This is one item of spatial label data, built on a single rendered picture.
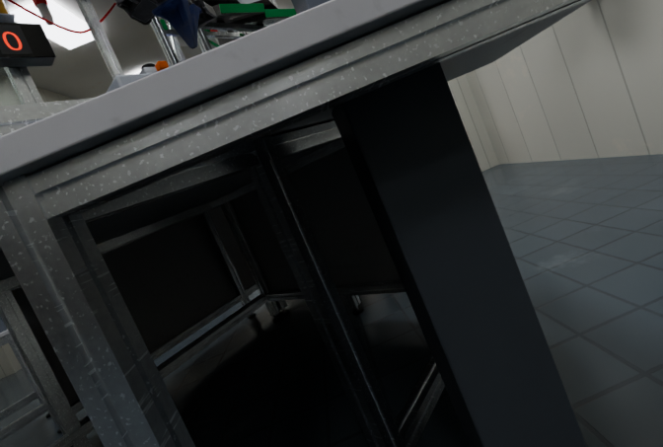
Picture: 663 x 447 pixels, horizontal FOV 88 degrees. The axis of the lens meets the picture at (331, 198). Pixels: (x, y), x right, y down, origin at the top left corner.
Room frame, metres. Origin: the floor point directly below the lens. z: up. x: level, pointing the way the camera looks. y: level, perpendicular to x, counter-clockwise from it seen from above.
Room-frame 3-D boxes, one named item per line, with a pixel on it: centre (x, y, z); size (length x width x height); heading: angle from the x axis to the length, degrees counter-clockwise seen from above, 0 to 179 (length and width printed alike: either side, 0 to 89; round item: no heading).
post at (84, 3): (1.85, 0.77, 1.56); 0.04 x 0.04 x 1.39; 48
